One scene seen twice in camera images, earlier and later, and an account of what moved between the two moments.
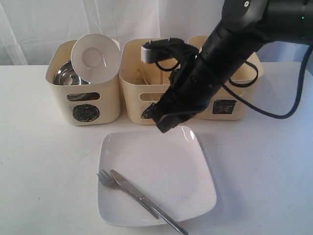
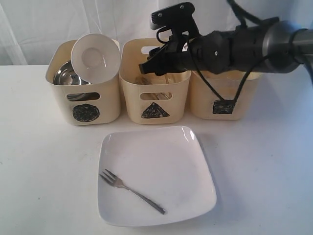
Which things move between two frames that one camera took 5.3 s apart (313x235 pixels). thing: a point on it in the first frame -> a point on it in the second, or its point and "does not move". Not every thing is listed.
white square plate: x=171 y=169 does not move
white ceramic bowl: x=95 y=58 does not move
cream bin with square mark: x=233 y=100 does not move
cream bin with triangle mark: x=144 y=83 does not move
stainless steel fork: x=107 y=179 -> x=118 y=182
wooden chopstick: x=161 y=77 -> x=155 y=96
